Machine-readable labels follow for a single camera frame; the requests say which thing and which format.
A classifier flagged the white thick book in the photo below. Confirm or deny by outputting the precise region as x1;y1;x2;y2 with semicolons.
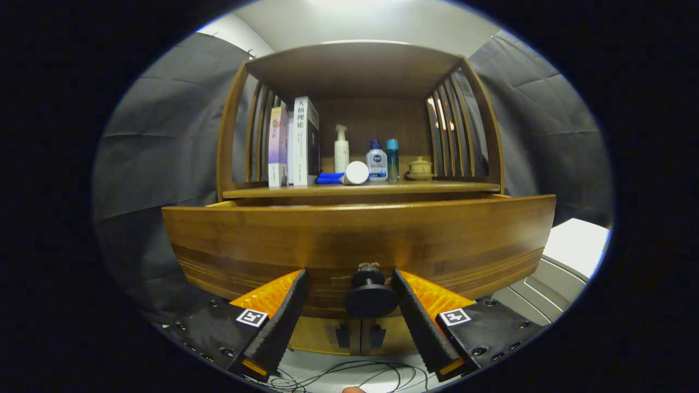
288;97;321;187

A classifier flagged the teal slim bottle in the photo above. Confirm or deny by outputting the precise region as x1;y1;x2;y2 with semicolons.
387;139;400;182

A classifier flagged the purple book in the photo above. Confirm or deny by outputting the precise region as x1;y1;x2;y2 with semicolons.
268;106;288;189

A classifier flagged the yellow lidded teacup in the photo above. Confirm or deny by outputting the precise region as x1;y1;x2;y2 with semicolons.
406;156;435;181

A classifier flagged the white pump bottle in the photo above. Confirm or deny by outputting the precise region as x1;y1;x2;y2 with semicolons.
334;124;350;174

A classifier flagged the grey ribbed panel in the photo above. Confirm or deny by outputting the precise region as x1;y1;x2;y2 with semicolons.
491;255;591;328

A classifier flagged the wooden cabinet door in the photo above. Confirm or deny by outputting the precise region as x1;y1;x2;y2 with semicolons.
360;317;421;356
288;315;361;355

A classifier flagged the brown wooden drawer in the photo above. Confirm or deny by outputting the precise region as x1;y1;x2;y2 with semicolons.
162;194;558;320

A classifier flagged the black backdrop cloth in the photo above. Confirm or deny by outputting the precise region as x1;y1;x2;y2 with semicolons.
93;30;615;312

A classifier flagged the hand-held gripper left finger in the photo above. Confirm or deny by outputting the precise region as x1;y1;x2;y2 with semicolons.
164;269;310;383

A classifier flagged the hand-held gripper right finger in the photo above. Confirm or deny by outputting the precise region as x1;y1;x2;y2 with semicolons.
392;269;549;383

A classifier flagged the white green-ended tube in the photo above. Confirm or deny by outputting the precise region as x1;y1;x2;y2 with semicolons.
343;161;370;186

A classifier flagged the white bottle blue cap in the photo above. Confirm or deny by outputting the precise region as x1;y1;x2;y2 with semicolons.
365;140;388;182

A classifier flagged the wooden countertop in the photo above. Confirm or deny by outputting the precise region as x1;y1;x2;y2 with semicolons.
222;180;501;199

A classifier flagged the white flat surface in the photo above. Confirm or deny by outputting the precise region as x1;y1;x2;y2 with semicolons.
542;218;611;279

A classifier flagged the brown wooden cabinet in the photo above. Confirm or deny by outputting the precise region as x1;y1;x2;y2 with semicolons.
217;41;504;356

